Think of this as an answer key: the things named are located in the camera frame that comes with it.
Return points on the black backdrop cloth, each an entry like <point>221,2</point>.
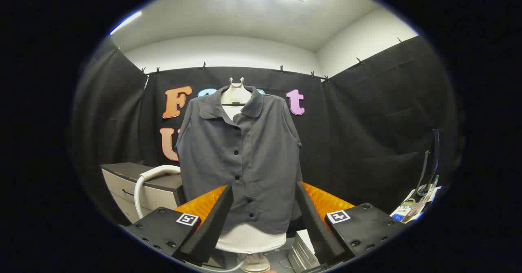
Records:
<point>367,122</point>

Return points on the white box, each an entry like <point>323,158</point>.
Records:
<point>301,248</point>

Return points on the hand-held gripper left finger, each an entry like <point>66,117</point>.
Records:
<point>212,224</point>

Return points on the grey top drawer cabinet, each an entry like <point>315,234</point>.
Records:
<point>163,191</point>

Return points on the white power strip with plugs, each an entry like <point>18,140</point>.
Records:
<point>401,215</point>

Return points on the white garment steamer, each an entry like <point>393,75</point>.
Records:
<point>159,171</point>

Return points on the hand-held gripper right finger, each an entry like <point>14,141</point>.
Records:
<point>314,220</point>

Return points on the grey button-up shirt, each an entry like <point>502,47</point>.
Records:
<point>261,150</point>

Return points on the white mannequin torso stand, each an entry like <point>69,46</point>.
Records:
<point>253,240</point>

